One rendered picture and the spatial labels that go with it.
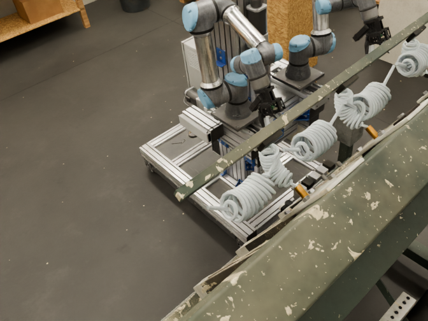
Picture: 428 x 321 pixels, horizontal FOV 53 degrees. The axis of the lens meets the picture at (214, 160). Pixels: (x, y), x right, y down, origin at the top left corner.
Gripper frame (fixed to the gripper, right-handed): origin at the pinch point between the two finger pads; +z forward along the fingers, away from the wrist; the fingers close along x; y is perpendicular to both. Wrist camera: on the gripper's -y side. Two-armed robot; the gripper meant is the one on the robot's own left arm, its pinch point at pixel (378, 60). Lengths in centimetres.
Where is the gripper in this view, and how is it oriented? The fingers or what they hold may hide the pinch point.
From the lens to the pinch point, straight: 223.1
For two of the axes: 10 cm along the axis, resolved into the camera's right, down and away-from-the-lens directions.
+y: 5.1, 0.9, -8.5
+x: 7.7, -5.0, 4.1
